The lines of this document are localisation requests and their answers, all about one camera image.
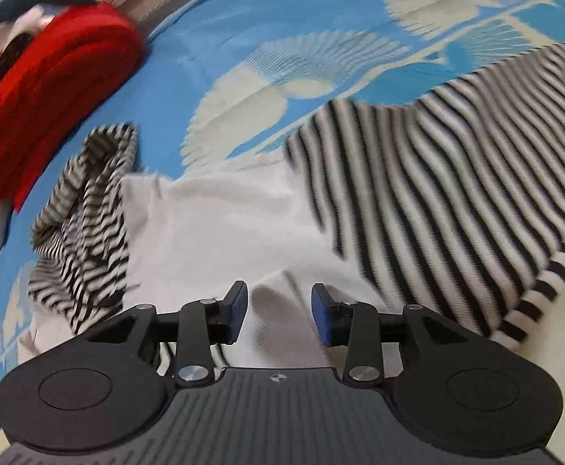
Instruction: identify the blue white patterned mat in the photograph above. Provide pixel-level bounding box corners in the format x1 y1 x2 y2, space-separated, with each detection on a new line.
0 0 565 417

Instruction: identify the black white wide-striped sweater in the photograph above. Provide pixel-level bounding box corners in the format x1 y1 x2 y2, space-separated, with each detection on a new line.
285 43 565 350

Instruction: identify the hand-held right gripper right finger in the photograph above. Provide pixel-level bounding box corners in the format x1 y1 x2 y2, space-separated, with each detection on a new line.
311 282 463 389

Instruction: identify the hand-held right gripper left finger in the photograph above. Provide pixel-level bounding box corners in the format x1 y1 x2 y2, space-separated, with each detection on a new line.
88 280 249 389

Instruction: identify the white cloth garment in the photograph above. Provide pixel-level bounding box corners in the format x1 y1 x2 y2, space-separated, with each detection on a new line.
18 157 394 379

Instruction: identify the black white thin-striped garment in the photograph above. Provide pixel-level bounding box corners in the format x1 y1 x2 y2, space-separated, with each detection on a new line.
27 123 140 335

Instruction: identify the red knit garment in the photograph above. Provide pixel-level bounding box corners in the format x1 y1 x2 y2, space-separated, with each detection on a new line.
0 1 148 213

